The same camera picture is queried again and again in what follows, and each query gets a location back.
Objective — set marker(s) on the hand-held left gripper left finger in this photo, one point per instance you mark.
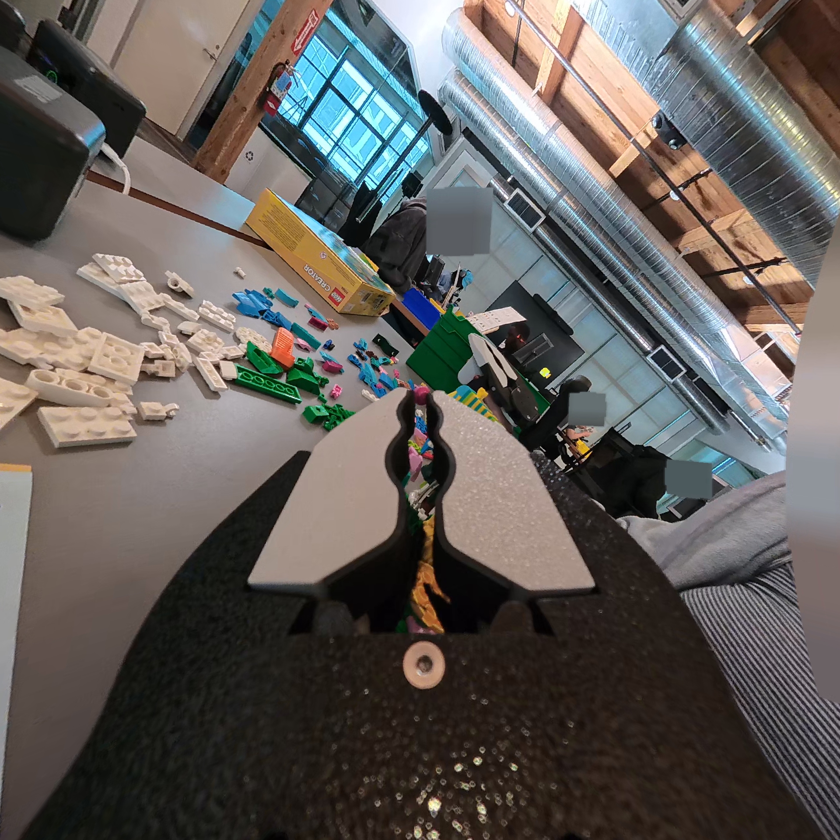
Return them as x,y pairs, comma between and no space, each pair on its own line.
328,512

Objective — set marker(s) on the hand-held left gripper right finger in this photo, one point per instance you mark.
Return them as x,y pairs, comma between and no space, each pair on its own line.
505,512

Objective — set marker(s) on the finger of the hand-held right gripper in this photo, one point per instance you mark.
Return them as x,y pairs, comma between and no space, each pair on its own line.
492,358
474,373

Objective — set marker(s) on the person's right forearm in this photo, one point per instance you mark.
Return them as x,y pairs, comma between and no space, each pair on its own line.
715,531

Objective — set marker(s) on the grey desk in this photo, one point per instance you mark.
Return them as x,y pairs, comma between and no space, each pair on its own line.
177,177
164,512

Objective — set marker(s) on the white dotted sheet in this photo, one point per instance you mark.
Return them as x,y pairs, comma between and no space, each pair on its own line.
495,319

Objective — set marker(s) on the green plastic bin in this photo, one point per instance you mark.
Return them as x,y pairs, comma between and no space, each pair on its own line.
439,354

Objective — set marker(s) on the blue plastic bin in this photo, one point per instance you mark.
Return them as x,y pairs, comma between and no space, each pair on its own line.
420,307

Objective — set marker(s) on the dark flat brick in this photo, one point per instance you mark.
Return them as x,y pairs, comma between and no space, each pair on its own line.
384,346

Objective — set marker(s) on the heap of mixed colourful bricks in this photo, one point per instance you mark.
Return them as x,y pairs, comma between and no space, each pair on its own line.
426,590

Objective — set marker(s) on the group of green bricks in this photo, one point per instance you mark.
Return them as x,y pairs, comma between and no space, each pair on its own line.
269,384

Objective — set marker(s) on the white vent grille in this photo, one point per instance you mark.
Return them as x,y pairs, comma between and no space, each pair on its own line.
666,364
525,210

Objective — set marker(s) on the scatter of pink bricks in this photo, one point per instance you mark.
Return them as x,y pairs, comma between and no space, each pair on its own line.
316,323

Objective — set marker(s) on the orange ridged brick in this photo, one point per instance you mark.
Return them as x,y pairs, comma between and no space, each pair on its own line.
283,346

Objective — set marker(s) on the yellow toy brick box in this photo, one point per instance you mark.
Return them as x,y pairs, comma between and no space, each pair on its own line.
315,259

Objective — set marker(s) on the scatter of blue bricks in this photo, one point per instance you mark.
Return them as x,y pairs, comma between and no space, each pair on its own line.
253,303

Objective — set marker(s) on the metal ceiling pipe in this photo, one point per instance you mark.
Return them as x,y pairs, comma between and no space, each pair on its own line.
656,167

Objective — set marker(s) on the black floor lamp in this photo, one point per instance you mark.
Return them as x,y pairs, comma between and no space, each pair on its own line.
434,113

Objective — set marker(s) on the pile of white bricks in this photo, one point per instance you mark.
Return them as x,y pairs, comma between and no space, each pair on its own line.
82,423

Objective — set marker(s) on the large framed window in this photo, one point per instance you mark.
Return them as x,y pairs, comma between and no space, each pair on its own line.
351,115

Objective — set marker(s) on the black ceiling speaker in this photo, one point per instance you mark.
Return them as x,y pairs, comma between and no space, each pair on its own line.
668,130

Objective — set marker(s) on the white recycling bin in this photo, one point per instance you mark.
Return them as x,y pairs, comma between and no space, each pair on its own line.
262,164

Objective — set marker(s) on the person's striped shirt torso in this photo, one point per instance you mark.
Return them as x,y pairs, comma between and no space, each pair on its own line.
768,689

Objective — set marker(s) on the red fire extinguisher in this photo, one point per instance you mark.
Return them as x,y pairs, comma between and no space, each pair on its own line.
278,88

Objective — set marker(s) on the wooden pillar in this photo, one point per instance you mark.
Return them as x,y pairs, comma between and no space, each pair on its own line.
243,108

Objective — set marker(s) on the beige door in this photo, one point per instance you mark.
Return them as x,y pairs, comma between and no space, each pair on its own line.
174,52

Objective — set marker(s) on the black box-shaped device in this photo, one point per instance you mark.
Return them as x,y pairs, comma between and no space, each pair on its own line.
88,82
39,151

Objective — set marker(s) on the black wall screen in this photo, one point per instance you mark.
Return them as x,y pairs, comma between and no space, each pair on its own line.
551,328

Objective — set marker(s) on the long silver air duct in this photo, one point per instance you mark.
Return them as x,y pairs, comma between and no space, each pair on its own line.
482,121
577,164

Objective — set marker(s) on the wide silver air duct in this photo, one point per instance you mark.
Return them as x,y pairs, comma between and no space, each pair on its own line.
754,118

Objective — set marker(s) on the red wall sign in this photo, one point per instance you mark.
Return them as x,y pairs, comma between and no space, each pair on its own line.
305,31

